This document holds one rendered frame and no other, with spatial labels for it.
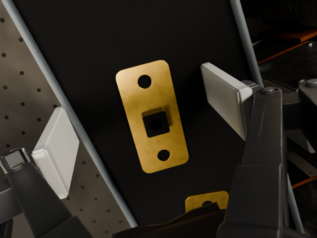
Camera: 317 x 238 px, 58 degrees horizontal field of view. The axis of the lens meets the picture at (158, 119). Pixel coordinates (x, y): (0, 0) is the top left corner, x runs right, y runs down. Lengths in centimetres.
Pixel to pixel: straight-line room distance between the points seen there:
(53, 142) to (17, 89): 56
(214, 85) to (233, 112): 3
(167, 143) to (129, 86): 5
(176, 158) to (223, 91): 8
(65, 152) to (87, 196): 63
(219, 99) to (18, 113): 60
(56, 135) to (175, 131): 9
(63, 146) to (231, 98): 10
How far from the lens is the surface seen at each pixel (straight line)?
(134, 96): 21
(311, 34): 60
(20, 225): 181
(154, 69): 20
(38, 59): 20
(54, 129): 17
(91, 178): 77
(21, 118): 73
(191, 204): 25
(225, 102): 17
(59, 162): 16
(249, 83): 18
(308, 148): 34
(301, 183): 60
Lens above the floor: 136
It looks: 69 degrees down
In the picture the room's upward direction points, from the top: 157 degrees clockwise
